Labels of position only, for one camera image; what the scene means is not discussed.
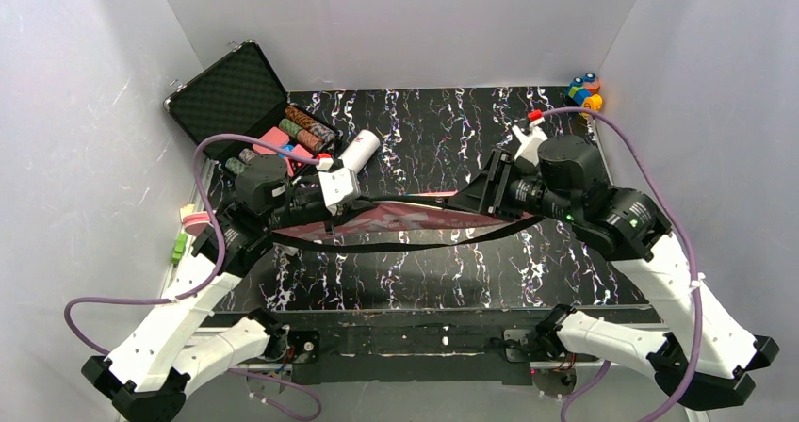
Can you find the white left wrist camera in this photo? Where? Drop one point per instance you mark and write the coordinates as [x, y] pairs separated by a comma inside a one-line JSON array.
[[339, 187]]

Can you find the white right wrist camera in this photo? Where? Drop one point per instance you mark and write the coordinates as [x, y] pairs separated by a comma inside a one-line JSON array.
[[530, 136]]

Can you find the beige wooden block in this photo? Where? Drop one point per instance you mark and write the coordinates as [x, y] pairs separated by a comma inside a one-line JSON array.
[[186, 210]]

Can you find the pink racket cover bag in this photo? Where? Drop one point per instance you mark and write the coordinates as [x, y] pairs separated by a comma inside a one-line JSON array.
[[397, 217]]

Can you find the black front mounting base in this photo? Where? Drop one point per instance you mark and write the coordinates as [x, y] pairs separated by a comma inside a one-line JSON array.
[[411, 345]]

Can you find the black poker chip case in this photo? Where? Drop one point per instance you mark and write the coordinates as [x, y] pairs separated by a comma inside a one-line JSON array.
[[239, 94]]

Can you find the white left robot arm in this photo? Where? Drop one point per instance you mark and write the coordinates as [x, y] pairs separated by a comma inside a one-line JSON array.
[[150, 375]]

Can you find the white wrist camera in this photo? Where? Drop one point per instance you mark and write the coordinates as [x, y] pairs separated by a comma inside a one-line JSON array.
[[339, 187], [530, 136]]

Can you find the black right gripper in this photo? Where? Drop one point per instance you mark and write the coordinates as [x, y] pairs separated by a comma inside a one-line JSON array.
[[494, 183]]

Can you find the green clip on rail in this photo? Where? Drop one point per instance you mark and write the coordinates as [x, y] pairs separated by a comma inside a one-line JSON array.
[[179, 247]]

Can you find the white shuttlecock tube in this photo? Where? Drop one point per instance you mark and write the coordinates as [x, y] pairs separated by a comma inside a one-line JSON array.
[[360, 150]]

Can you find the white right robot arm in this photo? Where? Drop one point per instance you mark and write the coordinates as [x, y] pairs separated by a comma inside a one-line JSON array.
[[705, 358]]

